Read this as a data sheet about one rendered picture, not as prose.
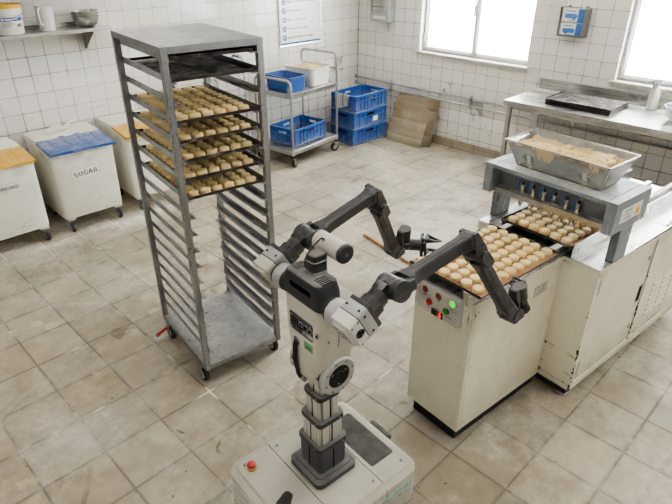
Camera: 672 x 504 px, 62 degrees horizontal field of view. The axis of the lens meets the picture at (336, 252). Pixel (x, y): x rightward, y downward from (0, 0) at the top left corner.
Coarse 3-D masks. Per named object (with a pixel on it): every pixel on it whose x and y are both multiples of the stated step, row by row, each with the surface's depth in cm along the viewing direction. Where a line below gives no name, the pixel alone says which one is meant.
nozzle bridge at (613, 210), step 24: (504, 168) 288; (528, 168) 286; (504, 192) 296; (528, 192) 291; (576, 192) 260; (600, 192) 259; (624, 192) 259; (648, 192) 263; (576, 216) 268; (600, 216) 264; (624, 216) 256; (624, 240) 267
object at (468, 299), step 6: (666, 186) 338; (654, 192) 330; (660, 192) 330; (666, 192) 336; (654, 198) 328; (552, 246) 272; (558, 246) 272; (564, 246) 275; (564, 252) 277; (552, 258) 271; (522, 276) 258; (468, 294) 233; (468, 300) 235; (474, 300) 239; (468, 306) 237
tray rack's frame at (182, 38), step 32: (128, 32) 264; (160, 32) 264; (192, 32) 264; (224, 32) 264; (128, 96) 286; (128, 128) 294; (160, 288) 341; (224, 320) 345; (256, 320) 345; (192, 352) 321; (224, 352) 318
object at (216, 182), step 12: (156, 168) 298; (168, 180) 285; (192, 180) 279; (204, 180) 280; (216, 180) 284; (228, 180) 282; (240, 180) 279; (252, 180) 282; (192, 192) 266; (204, 192) 269
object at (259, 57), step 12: (264, 72) 259; (264, 84) 261; (264, 96) 263; (264, 108) 266; (264, 120) 269; (264, 132) 271; (264, 144) 274; (264, 156) 277; (264, 168) 280; (276, 288) 316; (276, 300) 319; (276, 312) 323; (276, 324) 327; (276, 336) 331
